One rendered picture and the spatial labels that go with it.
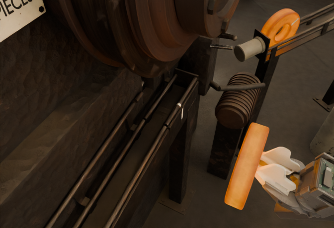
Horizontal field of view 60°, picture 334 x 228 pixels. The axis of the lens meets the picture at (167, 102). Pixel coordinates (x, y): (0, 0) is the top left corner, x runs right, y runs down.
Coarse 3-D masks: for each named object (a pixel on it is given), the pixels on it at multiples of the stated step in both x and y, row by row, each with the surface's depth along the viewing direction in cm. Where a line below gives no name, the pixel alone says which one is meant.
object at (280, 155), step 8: (264, 152) 50; (272, 152) 49; (280, 152) 48; (288, 152) 47; (264, 160) 50; (272, 160) 50; (280, 160) 49; (288, 160) 49; (288, 168) 50; (296, 168) 49
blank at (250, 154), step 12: (252, 132) 48; (264, 132) 48; (252, 144) 46; (264, 144) 46; (240, 156) 45; (252, 156) 45; (240, 168) 45; (252, 168) 44; (240, 180) 45; (252, 180) 44; (228, 192) 47; (240, 192) 45; (228, 204) 50; (240, 204) 47
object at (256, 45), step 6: (246, 42) 99; (252, 42) 98; (258, 42) 98; (234, 48) 100; (240, 48) 97; (246, 48) 97; (252, 48) 98; (258, 48) 98; (264, 48) 99; (240, 54) 99; (246, 54) 97; (252, 54) 98; (240, 60) 100
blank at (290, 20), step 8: (288, 8) 98; (272, 16) 96; (280, 16) 95; (288, 16) 96; (296, 16) 98; (264, 24) 98; (272, 24) 96; (280, 24) 97; (288, 24) 99; (296, 24) 101; (264, 32) 98; (272, 32) 98; (280, 32) 105; (288, 32) 102; (272, 40) 101; (280, 40) 103
